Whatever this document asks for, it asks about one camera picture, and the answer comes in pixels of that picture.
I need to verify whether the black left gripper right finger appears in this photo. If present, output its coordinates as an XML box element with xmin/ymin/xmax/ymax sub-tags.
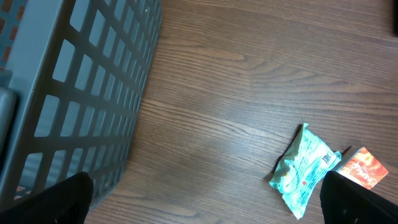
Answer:
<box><xmin>320</xmin><ymin>171</ymin><xmax>397</xmax><ymax>224</ymax></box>

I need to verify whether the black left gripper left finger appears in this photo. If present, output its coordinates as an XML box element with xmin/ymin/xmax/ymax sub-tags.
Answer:
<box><xmin>1</xmin><ymin>172</ymin><xmax>93</xmax><ymax>224</ymax></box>

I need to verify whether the teal snack packet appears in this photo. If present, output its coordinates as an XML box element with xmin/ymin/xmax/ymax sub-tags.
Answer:
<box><xmin>269</xmin><ymin>123</ymin><xmax>342</xmax><ymax>220</ymax></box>

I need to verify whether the grey plastic mesh basket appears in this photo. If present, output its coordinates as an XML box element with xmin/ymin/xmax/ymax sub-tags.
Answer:
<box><xmin>1</xmin><ymin>0</ymin><xmax>162</xmax><ymax>210</ymax></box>

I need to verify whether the orange snack packet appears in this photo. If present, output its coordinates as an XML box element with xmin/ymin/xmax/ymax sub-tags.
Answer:
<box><xmin>333</xmin><ymin>147</ymin><xmax>389</xmax><ymax>190</ymax></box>

